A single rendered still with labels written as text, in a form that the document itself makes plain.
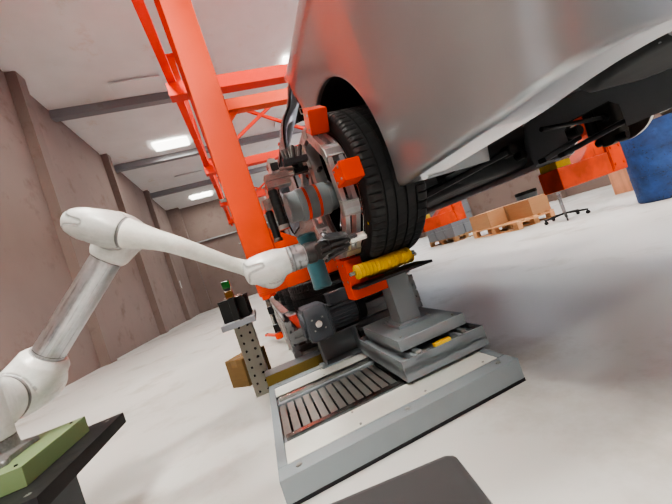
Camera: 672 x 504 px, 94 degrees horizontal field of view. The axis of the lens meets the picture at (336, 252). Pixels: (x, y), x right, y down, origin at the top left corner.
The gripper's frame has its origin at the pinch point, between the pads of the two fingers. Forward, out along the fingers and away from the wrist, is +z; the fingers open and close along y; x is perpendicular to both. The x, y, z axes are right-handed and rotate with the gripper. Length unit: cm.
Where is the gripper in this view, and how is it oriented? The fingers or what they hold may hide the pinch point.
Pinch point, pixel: (356, 237)
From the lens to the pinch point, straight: 115.7
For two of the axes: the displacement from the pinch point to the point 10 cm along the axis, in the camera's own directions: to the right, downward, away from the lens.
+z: 9.1, -3.1, 2.6
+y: -0.6, -7.4, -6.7
